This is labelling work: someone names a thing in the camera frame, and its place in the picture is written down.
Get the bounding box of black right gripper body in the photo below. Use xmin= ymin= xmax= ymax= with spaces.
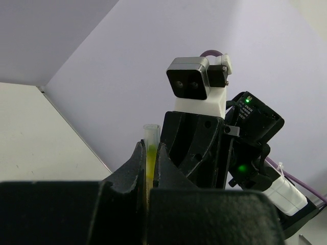
xmin=160 ymin=111 xmax=239 ymax=189

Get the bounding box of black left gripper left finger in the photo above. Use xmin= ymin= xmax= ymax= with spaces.
xmin=1 ymin=141 xmax=146 ymax=244

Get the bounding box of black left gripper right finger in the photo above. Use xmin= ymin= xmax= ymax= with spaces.
xmin=147 ymin=143 xmax=284 ymax=244

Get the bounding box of yellow pen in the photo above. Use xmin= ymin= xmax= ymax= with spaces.
xmin=145 ymin=144 xmax=157 ymax=214

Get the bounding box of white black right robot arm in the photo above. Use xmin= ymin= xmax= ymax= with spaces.
xmin=160 ymin=91 xmax=319 ymax=237

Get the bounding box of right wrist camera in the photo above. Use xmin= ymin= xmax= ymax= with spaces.
xmin=166 ymin=50 xmax=232 ymax=118

